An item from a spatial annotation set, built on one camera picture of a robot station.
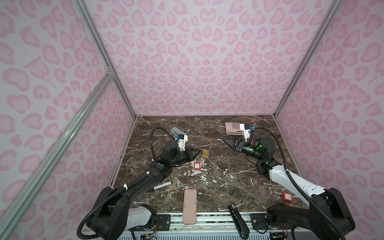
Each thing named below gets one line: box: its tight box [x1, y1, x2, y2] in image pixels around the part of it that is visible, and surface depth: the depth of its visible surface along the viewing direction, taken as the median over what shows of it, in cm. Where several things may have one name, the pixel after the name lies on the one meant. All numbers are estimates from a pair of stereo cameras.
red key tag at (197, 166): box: [194, 162, 201, 171], surface depth 92 cm
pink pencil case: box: [183, 189, 197, 225], surface depth 78 cm
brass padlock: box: [202, 148, 210, 159], surface depth 82 cm
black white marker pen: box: [153, 181, 173, 190], surface depth 87 cm
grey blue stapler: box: [170, 126, 187, 139], surface depth 108 cm
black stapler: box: [228, 203, 250, 240], surface depth 73 cm
